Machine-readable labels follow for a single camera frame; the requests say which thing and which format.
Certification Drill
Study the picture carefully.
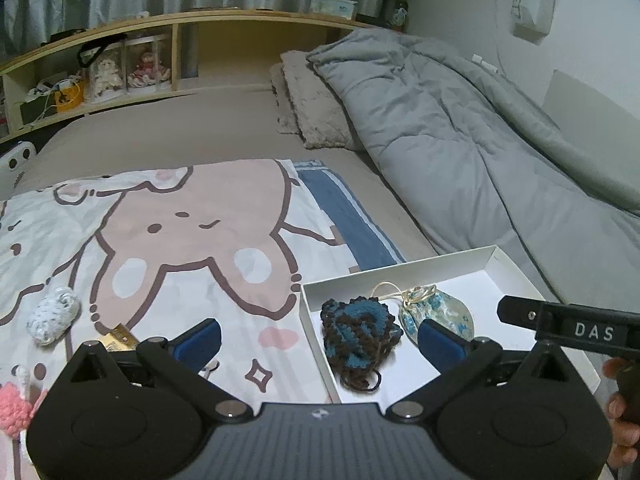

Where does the beige bed sheet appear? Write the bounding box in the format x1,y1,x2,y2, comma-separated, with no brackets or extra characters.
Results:
0,85,436,261

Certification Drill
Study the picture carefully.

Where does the black bag handle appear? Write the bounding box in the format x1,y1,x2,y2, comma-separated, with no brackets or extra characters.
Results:
75,35,126,67

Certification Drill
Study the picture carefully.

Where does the yellow tissue pack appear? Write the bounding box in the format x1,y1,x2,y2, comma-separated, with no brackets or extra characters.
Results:
97,324,138,353

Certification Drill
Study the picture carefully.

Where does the white crochet pouch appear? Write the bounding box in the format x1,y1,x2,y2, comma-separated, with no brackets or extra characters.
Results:
26,286,82,347

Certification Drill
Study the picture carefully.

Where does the grey duvet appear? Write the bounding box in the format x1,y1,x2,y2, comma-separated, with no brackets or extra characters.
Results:
306,27,640,311

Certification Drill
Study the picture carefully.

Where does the white appliance with two holes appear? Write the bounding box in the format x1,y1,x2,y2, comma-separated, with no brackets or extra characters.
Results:
0,141,38,177

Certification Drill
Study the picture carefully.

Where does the floral fabric drawstring pouch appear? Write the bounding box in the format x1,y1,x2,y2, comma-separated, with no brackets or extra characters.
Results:
370,280,476,347

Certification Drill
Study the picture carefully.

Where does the blue and brown crochet pouch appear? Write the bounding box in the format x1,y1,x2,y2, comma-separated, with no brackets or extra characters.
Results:
320,297,403,393

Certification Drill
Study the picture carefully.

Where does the wooden headboard shelf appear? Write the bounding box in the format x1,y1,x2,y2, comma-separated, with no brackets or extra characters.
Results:
0,7,386,146

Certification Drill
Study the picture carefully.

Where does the cartoon printed blanket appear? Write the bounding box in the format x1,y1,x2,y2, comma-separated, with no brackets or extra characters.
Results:
0,158,407,480

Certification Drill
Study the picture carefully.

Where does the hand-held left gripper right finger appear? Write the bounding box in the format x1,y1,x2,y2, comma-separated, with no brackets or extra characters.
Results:
387,319,573,423

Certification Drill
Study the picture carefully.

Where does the person's right hand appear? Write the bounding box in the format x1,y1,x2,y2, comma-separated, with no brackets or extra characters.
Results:
602,357,640,461

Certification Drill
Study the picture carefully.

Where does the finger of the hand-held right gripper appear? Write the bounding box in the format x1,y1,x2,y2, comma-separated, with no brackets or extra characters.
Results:
497,295,547,332

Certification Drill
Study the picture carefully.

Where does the white cardboard box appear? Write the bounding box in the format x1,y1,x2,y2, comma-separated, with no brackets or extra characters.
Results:
300,244,601,406

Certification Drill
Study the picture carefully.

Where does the tissue box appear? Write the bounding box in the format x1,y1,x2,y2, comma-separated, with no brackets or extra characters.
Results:
310,0,358,18

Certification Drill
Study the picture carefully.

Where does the doll in red dress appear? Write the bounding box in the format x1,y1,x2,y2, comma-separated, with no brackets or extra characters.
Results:
127,50,168,88

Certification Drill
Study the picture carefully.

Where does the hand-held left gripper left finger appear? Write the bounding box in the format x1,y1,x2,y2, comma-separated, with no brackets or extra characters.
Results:
62,319,251,423

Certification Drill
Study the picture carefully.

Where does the fluffy beige pillow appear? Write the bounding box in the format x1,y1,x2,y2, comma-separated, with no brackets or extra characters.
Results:
280,51,361,151
270,62,301,136

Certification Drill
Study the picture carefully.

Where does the pink crochet toy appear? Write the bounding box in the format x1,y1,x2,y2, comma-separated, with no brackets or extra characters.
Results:
0,364,48,441

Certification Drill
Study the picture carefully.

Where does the glass bottle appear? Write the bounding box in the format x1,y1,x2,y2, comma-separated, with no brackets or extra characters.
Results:
390,0,411,33

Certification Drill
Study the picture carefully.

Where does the yellow bag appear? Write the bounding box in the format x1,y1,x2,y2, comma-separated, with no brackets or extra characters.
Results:
52,80,84,113

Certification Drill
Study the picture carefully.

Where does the dark green box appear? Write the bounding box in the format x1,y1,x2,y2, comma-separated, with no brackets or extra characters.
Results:
20,97,58,126

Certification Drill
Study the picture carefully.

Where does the doll in white dress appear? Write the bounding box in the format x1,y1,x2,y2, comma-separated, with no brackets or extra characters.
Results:
92,55,124,96

